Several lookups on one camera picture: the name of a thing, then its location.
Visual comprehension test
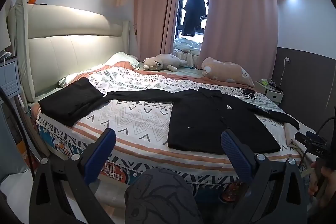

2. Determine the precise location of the white pillow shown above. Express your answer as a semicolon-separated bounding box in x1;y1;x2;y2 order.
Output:
106;52;139;69

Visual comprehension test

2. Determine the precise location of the cream upright cushion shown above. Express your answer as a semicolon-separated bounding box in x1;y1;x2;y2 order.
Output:
14;0;36;104

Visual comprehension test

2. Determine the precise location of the black hanging coat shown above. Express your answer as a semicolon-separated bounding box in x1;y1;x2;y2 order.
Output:
182;0;208;37

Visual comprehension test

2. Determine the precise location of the beige plush toy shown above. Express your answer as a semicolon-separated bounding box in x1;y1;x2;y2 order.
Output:
143;53;188;73

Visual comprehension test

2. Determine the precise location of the white crumpled duvet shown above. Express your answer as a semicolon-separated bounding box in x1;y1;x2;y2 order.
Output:
172;37;204;68

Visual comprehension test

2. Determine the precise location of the pale green bed sheet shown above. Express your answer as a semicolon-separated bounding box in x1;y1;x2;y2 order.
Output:
136;61;206;75

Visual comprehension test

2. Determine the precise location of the person's left leg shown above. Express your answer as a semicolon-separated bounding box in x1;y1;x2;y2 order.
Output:
124;168;208;224

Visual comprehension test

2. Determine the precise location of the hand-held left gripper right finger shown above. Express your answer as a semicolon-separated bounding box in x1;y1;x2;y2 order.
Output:
220;129;308;224

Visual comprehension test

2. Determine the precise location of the black charger with cable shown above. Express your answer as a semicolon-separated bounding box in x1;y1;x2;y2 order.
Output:
231;87;256;100

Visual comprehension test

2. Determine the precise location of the beige cloth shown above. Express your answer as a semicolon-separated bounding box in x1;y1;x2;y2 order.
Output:
283;124;302;149

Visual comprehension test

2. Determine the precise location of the blue white nightstand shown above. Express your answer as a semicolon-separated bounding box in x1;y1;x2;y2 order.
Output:
0;56;22;99

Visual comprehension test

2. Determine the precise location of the person's right hand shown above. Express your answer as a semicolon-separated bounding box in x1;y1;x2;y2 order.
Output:
309;161;336;198

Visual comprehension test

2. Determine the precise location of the cartoon printed bed sheet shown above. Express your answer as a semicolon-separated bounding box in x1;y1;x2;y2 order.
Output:
35;119;252;203

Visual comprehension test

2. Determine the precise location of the stack of black clothes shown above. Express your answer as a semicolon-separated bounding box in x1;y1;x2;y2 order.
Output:
38;77;105;127

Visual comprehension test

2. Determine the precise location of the peach printed pillow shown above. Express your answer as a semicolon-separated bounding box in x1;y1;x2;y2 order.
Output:
201;57;256;88

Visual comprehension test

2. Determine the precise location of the cream padded headboard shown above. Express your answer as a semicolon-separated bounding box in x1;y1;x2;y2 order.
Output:
26;4;132;102

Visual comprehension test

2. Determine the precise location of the pink curtain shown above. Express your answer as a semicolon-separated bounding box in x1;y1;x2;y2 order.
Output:
133;0;182;62
200;0;279;83

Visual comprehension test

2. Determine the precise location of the white cable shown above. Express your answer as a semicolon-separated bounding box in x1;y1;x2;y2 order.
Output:
273;60;288;89

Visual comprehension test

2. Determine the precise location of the black shirt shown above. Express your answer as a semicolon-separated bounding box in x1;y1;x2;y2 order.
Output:
105;86;300;154

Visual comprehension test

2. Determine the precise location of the cream nightstand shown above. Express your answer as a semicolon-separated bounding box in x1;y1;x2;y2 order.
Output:
255;79;284;106

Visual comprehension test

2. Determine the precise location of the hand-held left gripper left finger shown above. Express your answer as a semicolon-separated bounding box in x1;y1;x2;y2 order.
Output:
29;128;117;224

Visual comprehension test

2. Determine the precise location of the triangle patterned blanket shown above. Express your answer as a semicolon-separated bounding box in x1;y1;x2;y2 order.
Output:
34;63;310;188

